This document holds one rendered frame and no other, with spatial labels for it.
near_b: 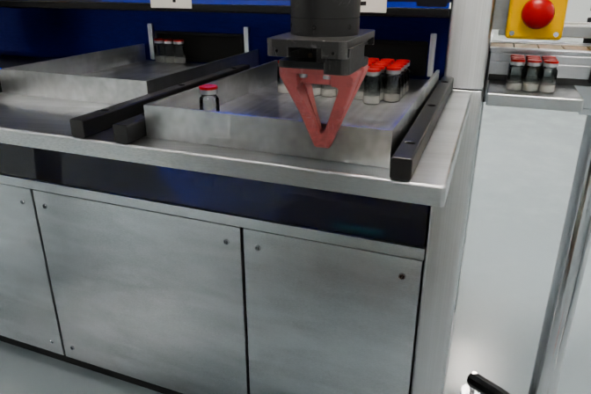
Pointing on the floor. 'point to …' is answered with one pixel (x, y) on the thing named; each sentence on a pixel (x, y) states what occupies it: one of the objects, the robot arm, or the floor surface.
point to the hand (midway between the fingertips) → (323, 138)
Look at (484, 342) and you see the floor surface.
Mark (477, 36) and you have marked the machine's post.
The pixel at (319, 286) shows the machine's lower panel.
